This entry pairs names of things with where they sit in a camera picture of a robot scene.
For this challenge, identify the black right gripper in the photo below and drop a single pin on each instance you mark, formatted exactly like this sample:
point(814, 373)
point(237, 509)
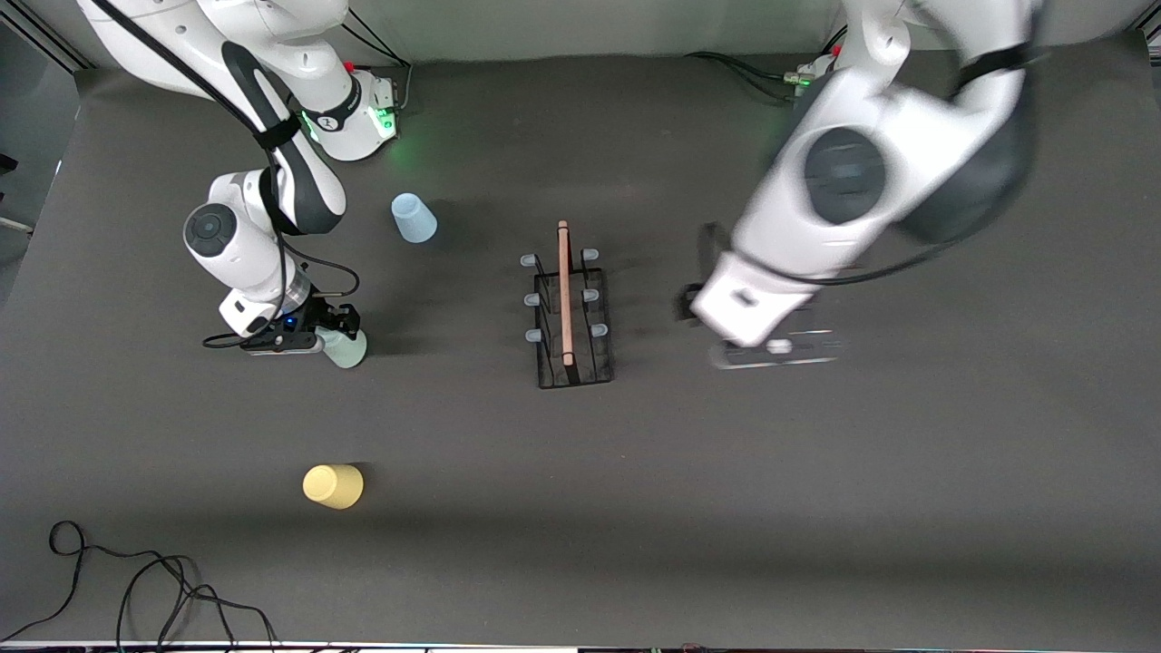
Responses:
point(325, 316)

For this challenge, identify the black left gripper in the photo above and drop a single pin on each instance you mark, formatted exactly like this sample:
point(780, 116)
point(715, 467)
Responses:
point(683, 305)

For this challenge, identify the pale green plastic cup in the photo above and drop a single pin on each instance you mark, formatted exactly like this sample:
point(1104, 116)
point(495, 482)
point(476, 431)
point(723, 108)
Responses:
point(349, 352)

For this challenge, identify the yellow plastic cup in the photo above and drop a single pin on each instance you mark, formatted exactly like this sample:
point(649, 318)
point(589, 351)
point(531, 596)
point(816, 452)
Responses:
point(333, 486)

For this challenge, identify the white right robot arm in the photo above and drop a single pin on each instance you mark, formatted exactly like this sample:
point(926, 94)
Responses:
point(245, 245)

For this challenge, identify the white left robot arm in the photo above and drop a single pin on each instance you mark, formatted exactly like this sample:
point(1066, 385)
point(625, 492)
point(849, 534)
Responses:
point(889, 109)

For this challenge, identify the light blue plastic cup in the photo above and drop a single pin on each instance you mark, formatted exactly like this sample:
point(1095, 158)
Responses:
point(414, 219)

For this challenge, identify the dark grey table cover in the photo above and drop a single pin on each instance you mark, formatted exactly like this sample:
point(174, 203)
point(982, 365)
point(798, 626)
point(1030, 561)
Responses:
point(635, 499)

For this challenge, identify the aluminium frame rail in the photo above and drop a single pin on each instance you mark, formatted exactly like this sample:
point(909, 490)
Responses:
point(63, 50)

